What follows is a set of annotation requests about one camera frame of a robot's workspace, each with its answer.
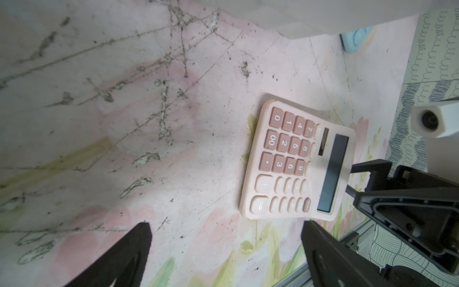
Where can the white plastic storage box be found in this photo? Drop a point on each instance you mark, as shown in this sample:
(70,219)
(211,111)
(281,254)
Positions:
(309,18)

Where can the floral pink table mat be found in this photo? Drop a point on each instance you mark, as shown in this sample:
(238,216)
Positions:
(120,112)

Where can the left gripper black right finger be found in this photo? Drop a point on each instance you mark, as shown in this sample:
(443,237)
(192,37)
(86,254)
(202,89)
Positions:
(337,258)

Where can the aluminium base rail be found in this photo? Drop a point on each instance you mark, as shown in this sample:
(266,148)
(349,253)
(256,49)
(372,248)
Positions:
(330,251)

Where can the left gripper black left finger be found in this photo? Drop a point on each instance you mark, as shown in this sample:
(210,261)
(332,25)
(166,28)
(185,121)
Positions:
(123,265)

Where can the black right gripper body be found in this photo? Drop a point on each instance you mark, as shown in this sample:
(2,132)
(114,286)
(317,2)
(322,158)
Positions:
(422,210)

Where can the teal calculator face up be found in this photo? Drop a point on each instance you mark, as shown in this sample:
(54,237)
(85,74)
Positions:
(352,41)

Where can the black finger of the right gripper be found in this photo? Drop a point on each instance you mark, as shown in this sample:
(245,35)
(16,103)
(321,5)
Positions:
(378,179)

